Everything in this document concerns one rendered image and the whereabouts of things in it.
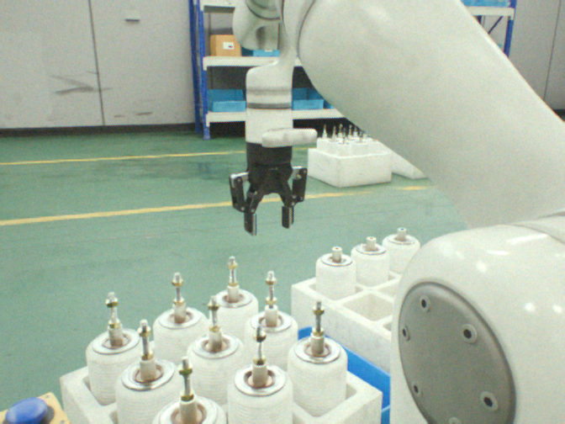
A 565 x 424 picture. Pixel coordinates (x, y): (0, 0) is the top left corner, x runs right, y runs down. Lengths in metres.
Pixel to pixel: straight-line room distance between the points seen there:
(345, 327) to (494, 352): 0.91
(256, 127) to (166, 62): 4.93
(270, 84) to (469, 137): 0.51
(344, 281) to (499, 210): 0.88
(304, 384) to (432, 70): 0.61
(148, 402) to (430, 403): 0.58
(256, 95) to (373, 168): 2.33
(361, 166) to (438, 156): 2.71
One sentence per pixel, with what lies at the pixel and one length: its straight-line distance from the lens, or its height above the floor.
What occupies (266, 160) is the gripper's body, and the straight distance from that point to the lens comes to 0.75.
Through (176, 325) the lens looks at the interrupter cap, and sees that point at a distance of 0.89.
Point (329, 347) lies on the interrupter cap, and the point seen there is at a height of 0.25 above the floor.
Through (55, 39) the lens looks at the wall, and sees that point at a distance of 5.66.
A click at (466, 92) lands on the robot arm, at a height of 0.67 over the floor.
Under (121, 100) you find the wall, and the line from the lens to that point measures 5.64.
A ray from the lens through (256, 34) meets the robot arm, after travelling 0.74.
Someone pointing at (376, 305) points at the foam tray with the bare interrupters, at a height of 0.15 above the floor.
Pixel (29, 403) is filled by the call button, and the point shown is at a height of 0.33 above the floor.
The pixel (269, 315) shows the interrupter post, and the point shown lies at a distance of 0.86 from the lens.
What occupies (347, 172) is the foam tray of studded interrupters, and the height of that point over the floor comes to 0.09.
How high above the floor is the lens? 0.69
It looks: 18 degrees down
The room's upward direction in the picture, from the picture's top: straight up
